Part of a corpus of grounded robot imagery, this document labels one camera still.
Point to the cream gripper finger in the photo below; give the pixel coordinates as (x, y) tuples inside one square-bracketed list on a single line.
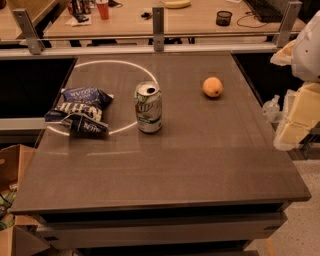
[(301, 113), (283, 57)]

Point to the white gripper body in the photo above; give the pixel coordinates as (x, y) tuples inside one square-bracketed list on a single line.
[(308, 55)]

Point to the orange fruit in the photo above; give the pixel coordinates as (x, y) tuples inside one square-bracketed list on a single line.
[(212, 87)]

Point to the green 7up can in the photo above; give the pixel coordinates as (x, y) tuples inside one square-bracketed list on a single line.
[(148, 106)]

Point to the clear plastic bottle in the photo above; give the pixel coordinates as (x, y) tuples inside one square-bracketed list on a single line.
[(271, 108)]

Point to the black keyboard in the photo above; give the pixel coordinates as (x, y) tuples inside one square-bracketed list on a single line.
[(264, 11)]

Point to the black mesh cup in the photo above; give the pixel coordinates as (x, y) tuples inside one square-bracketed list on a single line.
[(223, 18)]

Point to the yellow banana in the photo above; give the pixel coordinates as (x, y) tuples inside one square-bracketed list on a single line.
[(177, 4)]

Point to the red plastic cup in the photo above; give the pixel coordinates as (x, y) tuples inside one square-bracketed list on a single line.
[(103, 8)]

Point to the blue chip bag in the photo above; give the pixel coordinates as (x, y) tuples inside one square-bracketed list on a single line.
[(81, 110)]

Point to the metal rail bar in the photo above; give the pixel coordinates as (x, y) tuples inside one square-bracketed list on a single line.
[(203, 35)]

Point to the right metal bracket post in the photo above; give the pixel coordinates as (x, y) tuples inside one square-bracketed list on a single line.
[(281, 38)]

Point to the metal bracket post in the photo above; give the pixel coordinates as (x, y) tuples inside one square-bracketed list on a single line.
[(158, 28), (34, 43), (281, 38)]

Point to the middle metal bracket post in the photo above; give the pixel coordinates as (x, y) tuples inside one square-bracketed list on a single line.
[(158, 28)]

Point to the left metal bracket post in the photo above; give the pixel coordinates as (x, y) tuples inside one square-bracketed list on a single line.
[(34, 43)]

